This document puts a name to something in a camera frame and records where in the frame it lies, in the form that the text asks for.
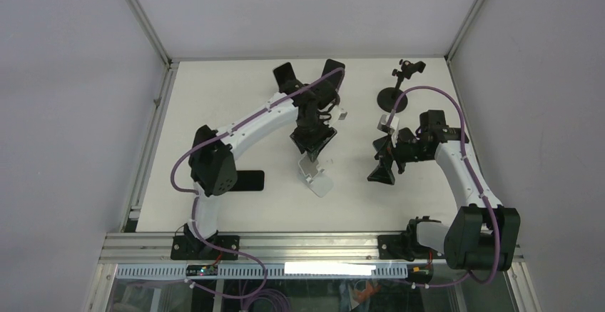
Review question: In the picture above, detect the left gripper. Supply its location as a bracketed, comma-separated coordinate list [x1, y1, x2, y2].
[291, 114, 336, 162]

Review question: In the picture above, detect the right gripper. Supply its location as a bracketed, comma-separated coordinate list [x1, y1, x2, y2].
[367, 131, 432, 185]

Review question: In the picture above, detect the black phone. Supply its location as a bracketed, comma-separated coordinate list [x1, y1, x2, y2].
[231, 170, 265, 192]
[322, 59, 345, 92]
[273, 62, 303, 94]

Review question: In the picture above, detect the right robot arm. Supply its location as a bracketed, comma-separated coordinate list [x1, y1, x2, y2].
[367, 110, 521, 271]

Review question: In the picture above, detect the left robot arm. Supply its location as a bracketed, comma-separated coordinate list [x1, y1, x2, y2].
[181, 81, 340, 259]

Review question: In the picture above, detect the black tall clamp stand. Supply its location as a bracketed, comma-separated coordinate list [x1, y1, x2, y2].
[377, 59, 426, 113]

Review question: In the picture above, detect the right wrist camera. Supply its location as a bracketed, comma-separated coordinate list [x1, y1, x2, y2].
[377, 114, 399, 135]

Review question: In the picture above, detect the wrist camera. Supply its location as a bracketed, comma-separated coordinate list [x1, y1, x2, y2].
[377, 114, 399, 135]
[335, 109, 348, 121]

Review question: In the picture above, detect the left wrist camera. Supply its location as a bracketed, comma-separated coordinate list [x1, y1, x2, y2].
[335, 109, 348, 121]

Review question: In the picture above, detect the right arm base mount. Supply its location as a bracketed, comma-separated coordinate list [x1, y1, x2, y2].
[377, 233, 444, 261]

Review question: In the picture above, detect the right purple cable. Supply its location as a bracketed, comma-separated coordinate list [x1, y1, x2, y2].
[385, 85, 502, 289]

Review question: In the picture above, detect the purple cable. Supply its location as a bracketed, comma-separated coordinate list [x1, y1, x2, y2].
[170, 67, 346, 312]
[385, 85, 502, 289]

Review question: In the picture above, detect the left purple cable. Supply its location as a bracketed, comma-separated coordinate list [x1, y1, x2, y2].
[170, 67, 346, 312]

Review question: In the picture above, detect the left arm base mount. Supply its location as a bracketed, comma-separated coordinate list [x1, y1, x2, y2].
[170, 236, 240, 261]

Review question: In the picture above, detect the aluminium frame rail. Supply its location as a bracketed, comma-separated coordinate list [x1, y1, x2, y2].
[98, 231, 524, 264]

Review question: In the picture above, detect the white slotted cable duct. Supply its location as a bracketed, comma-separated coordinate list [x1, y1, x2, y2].
[116, 262, 408, 281]

